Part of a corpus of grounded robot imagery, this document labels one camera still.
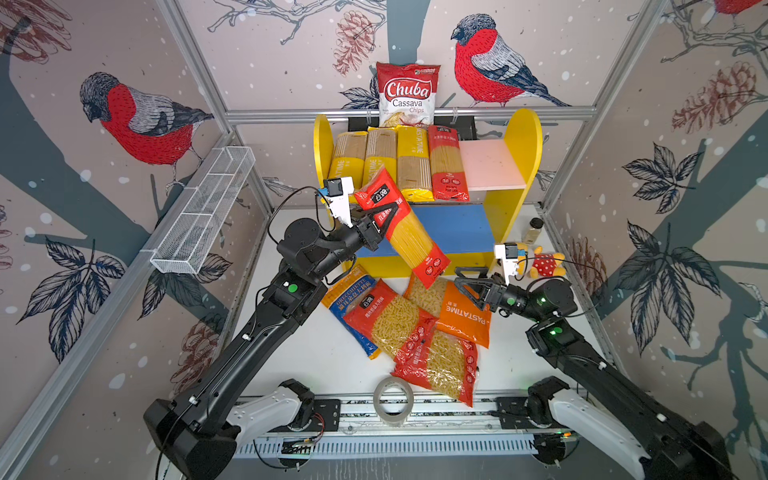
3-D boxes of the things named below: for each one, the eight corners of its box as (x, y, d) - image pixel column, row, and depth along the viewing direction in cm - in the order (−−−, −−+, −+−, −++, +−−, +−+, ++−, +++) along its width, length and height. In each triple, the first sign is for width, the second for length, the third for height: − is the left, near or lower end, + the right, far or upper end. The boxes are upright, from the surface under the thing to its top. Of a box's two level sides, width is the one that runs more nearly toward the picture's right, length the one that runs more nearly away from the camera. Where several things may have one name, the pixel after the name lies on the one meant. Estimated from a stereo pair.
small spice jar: (522, 244, 112) (532, 226, 104) (523, 234, 115) (532, 216, 107) (532, 246, 111) (543, 229, 103) (533, 236, 114) (543, 218, 106)
